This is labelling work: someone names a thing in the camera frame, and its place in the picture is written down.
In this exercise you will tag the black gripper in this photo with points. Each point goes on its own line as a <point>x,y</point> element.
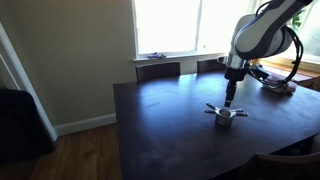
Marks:
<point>235,75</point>

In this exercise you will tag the quarter cup steel measuring cup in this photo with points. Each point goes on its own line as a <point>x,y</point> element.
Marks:
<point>240,110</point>

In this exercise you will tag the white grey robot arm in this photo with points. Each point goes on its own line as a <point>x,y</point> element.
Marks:
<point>260,36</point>

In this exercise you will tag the largest steel measuring cup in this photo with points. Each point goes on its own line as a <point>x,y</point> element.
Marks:
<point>223,121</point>

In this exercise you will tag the right dark chair back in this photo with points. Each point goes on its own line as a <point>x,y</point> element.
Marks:
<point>210,66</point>

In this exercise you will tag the folded cloth on table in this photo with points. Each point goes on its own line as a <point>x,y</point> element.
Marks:
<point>283,87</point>

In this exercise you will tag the wooden window bench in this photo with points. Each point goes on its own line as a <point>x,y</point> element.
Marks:
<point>303,77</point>

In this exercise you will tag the left dark chair back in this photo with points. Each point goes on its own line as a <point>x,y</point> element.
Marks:
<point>157,71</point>

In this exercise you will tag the dark wooden chair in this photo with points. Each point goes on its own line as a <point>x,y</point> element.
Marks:
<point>283,165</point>

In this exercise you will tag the blue cloth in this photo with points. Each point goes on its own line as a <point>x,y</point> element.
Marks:
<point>156,55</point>

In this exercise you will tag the white baseboard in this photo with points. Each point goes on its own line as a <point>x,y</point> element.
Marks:
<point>85,124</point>

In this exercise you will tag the black furniture piece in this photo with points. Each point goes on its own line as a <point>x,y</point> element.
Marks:
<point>20,126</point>

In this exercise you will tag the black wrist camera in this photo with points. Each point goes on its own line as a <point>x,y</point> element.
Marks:
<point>258,71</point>

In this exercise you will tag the wide white window frame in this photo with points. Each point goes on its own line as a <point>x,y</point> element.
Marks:
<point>199,26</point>

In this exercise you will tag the narrow white window frame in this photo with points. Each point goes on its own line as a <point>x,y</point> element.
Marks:
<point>311,58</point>

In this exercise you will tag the white door frame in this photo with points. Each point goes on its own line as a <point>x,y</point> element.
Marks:
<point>30,93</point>

